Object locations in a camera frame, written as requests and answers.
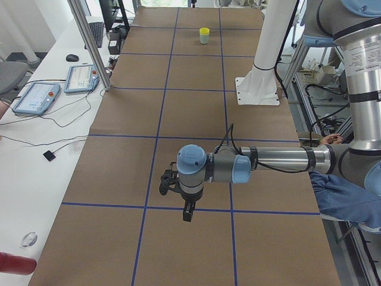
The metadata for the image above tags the red cylinder bottle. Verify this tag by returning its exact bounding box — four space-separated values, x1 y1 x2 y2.
1 252 37 275

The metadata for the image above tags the person in blue clothes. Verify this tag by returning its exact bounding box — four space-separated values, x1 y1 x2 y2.
309 134 381 234

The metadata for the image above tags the green plastic cup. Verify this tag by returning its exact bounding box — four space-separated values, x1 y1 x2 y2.
199 33 210 45

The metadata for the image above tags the black computer monitor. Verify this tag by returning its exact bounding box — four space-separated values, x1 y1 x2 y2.
99 0 130 32

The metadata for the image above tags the clear tape roll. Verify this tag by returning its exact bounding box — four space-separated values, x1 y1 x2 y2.
20 232 38 248

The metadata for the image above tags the small black square pad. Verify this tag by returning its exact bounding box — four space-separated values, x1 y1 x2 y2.
43 150 56 161

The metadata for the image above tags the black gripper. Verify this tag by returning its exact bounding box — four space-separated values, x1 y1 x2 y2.
180 190 203 222

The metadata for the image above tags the black box with label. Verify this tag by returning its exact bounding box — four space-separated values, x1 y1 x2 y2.
108 32 121 55

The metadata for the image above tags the aluminium frame post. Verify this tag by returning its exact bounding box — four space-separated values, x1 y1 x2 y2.
67 0 112 91

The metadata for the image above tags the black computer keyboard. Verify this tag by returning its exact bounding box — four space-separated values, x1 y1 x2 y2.
88 21 104 48

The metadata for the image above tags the near teach pendant tablet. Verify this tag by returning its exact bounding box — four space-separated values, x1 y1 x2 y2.
13 82 61 116

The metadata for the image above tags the yellow plastic cup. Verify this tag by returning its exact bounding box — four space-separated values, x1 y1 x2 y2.
199 27 210 36

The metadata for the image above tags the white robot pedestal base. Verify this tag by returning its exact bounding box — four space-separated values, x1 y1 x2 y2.
235 0 299 106

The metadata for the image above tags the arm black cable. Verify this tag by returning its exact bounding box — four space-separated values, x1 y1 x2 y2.
213 122 310 173

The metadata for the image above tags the brown table mat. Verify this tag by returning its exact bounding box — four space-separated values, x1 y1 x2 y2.
30 8 340 285

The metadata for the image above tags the black computer mouse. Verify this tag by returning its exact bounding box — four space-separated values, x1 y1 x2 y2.
65 54 79 62

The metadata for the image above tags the far teach pendant tablet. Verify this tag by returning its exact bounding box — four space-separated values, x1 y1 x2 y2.
64 64 99 94

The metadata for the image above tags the teach pendant tablet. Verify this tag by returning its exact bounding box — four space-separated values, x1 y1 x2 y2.
13 82 61 116
64 64 99 94

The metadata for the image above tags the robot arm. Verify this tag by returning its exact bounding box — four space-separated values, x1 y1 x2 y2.
175 1 380 232

